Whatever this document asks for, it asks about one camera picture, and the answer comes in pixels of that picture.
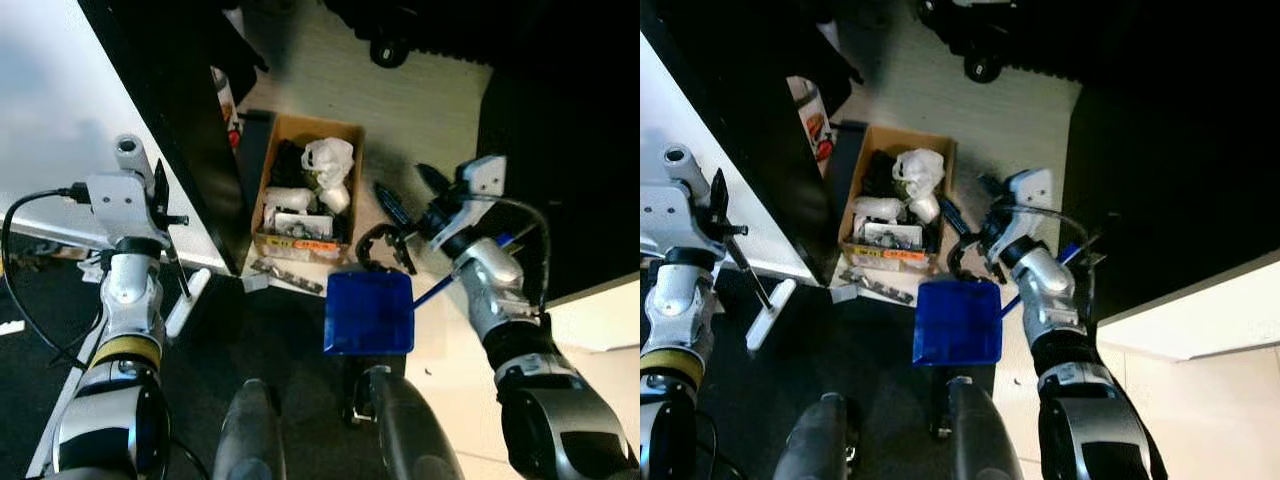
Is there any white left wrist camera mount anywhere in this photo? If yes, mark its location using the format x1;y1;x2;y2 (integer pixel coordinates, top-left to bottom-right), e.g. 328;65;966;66
85;170;166;241
640;180;716;251

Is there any black cloth bundle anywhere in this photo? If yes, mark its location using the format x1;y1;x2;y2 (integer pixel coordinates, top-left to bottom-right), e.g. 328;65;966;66
268;140;311;191
860;150;901;196

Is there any grey right robot leg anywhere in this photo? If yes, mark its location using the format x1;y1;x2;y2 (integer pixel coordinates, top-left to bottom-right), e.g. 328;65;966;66
350;365;466;480
935;375;1026;480

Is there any grey handled broom white head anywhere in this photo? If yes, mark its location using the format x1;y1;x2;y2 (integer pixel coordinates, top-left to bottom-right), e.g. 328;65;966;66
112;133;213;339
663;143;799;351

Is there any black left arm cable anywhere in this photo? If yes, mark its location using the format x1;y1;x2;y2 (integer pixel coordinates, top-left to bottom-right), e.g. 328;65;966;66
0;185;96;371

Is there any black chair caster wheel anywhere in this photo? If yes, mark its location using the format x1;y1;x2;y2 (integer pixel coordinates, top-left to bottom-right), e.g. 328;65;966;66
962;50;1003;84
370;35;411;69

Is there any brown cardboard box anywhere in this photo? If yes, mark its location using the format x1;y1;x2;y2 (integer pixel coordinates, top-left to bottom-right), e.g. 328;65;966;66
250;112;366;266
838;122;956;273

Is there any grey patterned strip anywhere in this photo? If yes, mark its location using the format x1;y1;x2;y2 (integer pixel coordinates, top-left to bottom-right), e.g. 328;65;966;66
250;258;326;296
840;268;916;301

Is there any grey robot leg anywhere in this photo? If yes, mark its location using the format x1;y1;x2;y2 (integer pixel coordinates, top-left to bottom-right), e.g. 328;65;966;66
772;392;859;480
350;365;466;480
935;375;1026;480
212;378;286;480

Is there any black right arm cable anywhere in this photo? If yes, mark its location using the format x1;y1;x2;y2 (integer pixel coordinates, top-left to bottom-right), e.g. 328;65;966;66
465;195;553;321
1030;205;1101;321

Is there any black cabinet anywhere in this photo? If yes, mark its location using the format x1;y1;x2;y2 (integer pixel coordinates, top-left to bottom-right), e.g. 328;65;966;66
475;0;641;306
1060;80;1280;321

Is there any white packet in box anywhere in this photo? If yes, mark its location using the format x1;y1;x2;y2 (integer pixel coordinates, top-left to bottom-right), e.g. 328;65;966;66
855;195;906;226
262;185;316;216

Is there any blue dustpan with handle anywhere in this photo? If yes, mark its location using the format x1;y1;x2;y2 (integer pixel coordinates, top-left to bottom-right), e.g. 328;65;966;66
322;235;519;356
912;245;1089;366

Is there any white desk with black side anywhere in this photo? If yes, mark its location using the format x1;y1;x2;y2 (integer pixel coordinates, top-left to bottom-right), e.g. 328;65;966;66
640;0;841;286
0;0;251;276

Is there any white crumpled plastic bag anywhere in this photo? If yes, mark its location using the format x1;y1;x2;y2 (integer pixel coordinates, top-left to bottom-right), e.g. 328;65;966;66
892;148;946;201
302;137;356;191

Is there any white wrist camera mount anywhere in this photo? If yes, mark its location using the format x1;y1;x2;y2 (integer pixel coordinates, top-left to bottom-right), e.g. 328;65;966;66
640;180;716;251
1005;168;1054;236
85;170;166;241
455;155;508;226

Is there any grey left robot leg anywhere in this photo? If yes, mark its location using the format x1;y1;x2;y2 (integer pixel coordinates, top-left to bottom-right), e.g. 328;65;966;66
212;378;286;480
772;392;859;480

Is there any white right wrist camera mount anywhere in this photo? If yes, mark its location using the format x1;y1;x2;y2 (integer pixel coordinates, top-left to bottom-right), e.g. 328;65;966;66
455;155;508;226
1005;168;1054;236

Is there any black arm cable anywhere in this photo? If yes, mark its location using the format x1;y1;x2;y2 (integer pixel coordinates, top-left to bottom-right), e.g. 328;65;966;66
465;195;553;321
0;185;96;371
1030;205;1101;321

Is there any black curled strap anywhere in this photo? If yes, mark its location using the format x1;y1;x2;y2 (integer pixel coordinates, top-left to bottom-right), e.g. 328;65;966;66
355;225;416;273
945;235;1006;281

